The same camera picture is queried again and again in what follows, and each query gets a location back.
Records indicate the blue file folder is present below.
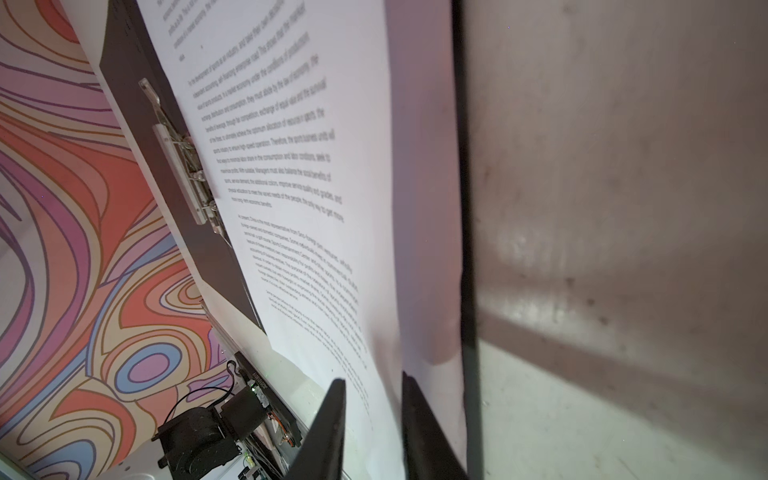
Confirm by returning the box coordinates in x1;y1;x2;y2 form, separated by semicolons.
99;1;468;475

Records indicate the printed paper sheet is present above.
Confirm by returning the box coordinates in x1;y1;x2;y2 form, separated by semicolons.
139;1;405;479

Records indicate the metal folder clip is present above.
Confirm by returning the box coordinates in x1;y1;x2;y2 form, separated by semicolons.
138;78;231;247

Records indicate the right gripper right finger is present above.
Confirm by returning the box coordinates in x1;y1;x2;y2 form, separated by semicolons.
401;372;469;480

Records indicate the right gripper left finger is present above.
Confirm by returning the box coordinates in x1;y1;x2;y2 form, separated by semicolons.
284;379;346;480

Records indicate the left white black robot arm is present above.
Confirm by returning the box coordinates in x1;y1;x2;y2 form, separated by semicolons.
153;387;270;479

